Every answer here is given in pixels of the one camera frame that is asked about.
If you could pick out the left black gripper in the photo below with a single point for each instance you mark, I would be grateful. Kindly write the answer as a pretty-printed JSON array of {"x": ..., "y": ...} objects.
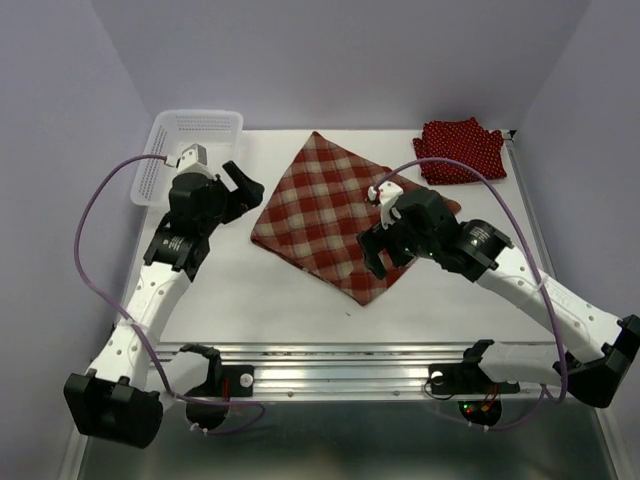
[{"x": 248, "y": 196}]

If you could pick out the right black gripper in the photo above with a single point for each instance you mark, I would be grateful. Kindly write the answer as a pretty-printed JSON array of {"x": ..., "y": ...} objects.
[{"x": 373, "y": 241}]

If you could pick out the red plaid skirt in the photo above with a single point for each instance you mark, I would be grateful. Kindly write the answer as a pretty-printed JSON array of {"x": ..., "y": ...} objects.
[{"x": 315, "y": 213}]

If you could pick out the red polka dot skirt pile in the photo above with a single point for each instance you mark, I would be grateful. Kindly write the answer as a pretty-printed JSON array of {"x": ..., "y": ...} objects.
[{"x": 464, "y": 141}]

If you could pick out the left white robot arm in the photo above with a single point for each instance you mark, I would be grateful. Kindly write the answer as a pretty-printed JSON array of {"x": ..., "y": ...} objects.
[{"x": 125, "y": 391}]

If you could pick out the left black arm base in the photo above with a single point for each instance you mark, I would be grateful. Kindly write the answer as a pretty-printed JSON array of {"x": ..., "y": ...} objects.
[{"x": 225, "y": 381}]

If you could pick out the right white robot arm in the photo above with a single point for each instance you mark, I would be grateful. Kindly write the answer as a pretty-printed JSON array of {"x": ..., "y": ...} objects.
[{"x": 594, "y": 349}]

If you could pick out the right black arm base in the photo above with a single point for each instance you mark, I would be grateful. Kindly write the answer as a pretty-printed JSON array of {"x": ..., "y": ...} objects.
[{"x": 465, "y": 379}]

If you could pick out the white plastic basket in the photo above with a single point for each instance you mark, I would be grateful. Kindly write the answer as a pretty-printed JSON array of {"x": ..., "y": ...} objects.
[{"x": 173, "y": 131}]

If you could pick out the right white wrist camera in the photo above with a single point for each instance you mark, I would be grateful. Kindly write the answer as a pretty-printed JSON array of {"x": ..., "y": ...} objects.
[{"x": 385, "y": 197}]

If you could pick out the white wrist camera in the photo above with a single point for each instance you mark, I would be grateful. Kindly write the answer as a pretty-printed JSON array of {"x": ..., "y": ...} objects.
[
  {"x": 191, "y": 160},
  {"x": 385, "y": 197}
]

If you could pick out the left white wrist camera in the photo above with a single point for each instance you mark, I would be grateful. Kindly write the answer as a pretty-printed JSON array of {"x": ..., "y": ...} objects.
[{"x": 191, "y": 160}]

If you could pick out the aluminium rail frame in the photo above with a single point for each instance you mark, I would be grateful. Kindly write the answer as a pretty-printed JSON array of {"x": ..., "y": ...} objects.
[{"x": 309, "y": 342}]

